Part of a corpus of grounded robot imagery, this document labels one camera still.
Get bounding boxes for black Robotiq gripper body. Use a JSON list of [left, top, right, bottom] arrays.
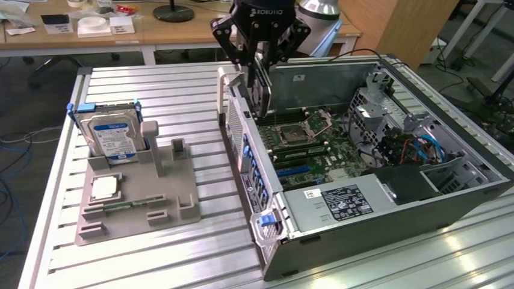
[[231, 0, 297, 43]]

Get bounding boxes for black graphics card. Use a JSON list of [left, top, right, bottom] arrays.
[[239, 40, 275, 119]]

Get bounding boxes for wooden desk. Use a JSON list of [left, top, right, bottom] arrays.
[[0, 0, 361, 58]]

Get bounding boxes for black round lamp base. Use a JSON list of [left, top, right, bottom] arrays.
[[152, 0, 196, 23]]

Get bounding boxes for plain white box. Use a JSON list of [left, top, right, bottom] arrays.
[[108, 15, 136, 36]]

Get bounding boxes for wooden cabinet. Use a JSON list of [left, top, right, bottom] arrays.
[[340, 0, 460, 70]]

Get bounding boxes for metal socket cover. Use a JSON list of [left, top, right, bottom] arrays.
[[304, 108, 333, 136]]

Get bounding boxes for white round container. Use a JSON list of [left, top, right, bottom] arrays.
[[76, 16, 113, 39]]

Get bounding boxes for metal disk bay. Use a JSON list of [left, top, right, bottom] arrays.
[[347, 85, 408, 151]]

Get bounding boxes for CPU socket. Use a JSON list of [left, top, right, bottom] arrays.
[[279, 123, 309, 145]]

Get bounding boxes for white box with black top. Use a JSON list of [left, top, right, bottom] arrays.
[[38, 14, 76, 34]]

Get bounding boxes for green motherboard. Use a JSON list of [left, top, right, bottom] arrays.
[[251, 99, 376, 192]]

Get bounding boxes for black office chair base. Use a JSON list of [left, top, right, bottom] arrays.
[[22, 54, 121, 90]]

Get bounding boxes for hard disk with blue caddy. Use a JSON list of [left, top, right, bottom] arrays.
[[64, 98, 148, 166]]

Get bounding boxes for blue expansion slot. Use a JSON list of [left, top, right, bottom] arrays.
[[275, 167, 312, 179]]

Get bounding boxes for silver chipset heatsink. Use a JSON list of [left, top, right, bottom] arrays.
[[327, 168, 351, 181]]

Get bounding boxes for white paper card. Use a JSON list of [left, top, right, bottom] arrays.
[[5, 26, 36, 36]]

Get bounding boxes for clear plastic bag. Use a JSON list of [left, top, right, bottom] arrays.
[[0, 1, 37, 28]]

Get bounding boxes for black metal stand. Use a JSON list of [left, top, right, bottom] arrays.
[[464, 75, 514, 139]]

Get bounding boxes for grey power supply unit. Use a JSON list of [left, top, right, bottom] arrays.
[[283, 174, 397, 238]]

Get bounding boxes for silver CPU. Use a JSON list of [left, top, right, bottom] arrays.
[[88, 176, 121, 201]]

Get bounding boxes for green RAM stick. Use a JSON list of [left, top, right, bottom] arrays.
[[101, 200, 149, 211]]

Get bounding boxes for grey printed parts rack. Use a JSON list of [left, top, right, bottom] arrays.
[[73, 120, 201, 247]]

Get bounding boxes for open grey PC case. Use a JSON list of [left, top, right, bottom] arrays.
[[216, 54, 514, 282]]

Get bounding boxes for black power cable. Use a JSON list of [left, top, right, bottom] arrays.
[[331, 47, 387, 60]]

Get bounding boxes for white table frame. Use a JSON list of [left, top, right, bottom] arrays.
[[439, 0, 514, 82]]

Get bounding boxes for red wire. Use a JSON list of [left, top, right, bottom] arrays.
[[395, 137, 417, 163]]

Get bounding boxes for blue wire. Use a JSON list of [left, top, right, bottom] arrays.
[[415, 135, 446, 165]]

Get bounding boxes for white floor cable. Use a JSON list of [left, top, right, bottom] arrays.
[[0, 128, 65, 144]]

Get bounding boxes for blue floor cable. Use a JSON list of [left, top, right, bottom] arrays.
[[0, 144, 33, 263]]

